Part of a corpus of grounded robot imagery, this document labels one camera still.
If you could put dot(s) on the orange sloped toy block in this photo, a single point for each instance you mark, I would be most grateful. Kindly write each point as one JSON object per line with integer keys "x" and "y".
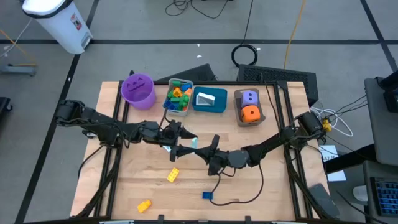
{"x": 188, "y": 92}

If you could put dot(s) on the black flat panel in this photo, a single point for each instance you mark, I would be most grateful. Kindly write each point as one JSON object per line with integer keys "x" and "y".
{"x": 199, "y": 74}

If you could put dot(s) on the black camera bracket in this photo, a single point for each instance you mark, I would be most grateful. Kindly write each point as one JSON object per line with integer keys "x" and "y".
{"x": 247, "y": 219}
{"x": 160, "y": 218}

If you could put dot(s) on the grey desk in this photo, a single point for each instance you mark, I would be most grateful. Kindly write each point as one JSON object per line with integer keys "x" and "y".
{"x": 381, "y": 130}
{"x": 373, "y": 169}

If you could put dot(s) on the black computer case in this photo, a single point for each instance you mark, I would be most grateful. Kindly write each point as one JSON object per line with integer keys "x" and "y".
{"x": 280, "y": 76}

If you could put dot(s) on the mint green small brick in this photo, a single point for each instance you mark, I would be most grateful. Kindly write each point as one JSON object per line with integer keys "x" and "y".
{"x": 194, "y": 143}

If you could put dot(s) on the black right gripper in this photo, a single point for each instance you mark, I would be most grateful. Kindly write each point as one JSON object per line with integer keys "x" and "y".
{"x": 231, "y": 159}

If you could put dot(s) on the light grey plastic bin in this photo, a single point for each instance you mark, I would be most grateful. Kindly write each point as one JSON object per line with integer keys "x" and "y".
{"x": 181, "y": 113}

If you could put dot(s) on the brown-grey plastic bin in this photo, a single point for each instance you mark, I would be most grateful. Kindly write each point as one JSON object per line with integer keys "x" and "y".
{"x": 237, "y": 105}

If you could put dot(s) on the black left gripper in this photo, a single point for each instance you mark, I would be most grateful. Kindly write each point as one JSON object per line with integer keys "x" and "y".
{"x": 155, "y": 132}

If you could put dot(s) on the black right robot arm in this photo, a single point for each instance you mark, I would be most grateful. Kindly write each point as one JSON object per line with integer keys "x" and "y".
{"x": 280, "y": 140}

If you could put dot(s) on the black floor beam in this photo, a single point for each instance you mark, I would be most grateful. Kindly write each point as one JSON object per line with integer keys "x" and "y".
{"x": 348, "y": 160}

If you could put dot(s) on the purple foam die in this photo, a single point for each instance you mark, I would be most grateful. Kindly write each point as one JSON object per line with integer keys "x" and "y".
{"x": 250, "y": 99}

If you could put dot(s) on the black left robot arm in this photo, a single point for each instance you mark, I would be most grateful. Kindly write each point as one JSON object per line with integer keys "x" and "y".
{"x": 102, "y": 124}

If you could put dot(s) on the purple pumpkin-face bucket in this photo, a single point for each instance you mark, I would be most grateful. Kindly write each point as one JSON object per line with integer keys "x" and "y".
{"x": 138, "y": 99}

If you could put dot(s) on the yellow chunky toy block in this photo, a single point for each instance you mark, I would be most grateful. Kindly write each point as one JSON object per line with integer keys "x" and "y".
{"x": 144, "y": 206}

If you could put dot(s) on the orange foam die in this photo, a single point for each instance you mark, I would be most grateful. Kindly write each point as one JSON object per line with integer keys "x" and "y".
{"x": 250, "y": 114}

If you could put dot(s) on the blue rounded toy block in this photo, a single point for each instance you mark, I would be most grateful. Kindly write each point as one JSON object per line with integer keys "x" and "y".
{"x": 169, "y": 105}

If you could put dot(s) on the dark blue square brick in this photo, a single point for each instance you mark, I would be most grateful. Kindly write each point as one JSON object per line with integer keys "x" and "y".
{"x": 207, "y": 195}

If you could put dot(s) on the blue sloped toy block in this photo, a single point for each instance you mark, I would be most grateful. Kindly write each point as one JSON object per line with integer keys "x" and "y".
{"x": 186, "y": 87}

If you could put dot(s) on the yellow eight-stud brick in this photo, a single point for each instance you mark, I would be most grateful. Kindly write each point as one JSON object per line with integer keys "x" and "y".
{"x": 173, "y": 175}

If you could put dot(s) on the backlit black keyboard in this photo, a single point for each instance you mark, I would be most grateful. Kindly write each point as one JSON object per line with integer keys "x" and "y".
{"x": 385, "y": 196}

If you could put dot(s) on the green chunky two-stud block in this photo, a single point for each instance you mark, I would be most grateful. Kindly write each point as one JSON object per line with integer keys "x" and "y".
{"x": 176, "y": 83}

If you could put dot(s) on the green two-stud toy block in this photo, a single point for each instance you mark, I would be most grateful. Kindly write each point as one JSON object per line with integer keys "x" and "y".
{"x": 170, "y": 94}

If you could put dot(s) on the teal plastic bin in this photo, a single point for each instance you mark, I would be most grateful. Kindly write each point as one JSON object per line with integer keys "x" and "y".
{"x": 219, "y": 105}

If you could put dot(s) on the black floor object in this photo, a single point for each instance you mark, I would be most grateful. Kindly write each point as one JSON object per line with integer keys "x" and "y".
{"x": 4, "y": 105}

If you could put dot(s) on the black desktop device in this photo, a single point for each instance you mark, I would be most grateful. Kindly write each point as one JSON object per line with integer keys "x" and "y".
{"x": 390, "y": 93}

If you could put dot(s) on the white paper sheet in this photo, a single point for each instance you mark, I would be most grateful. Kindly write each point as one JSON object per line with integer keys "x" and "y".
{"x": 336, "y": 176}
{"x": 328, "y": 151}

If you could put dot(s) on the white pedal trash can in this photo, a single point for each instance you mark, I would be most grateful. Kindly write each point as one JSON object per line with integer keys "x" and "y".
{"x": 62, "y": 28}

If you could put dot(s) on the green long brick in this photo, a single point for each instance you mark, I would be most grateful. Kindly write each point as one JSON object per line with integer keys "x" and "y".
{"x": 175, "y": 100}

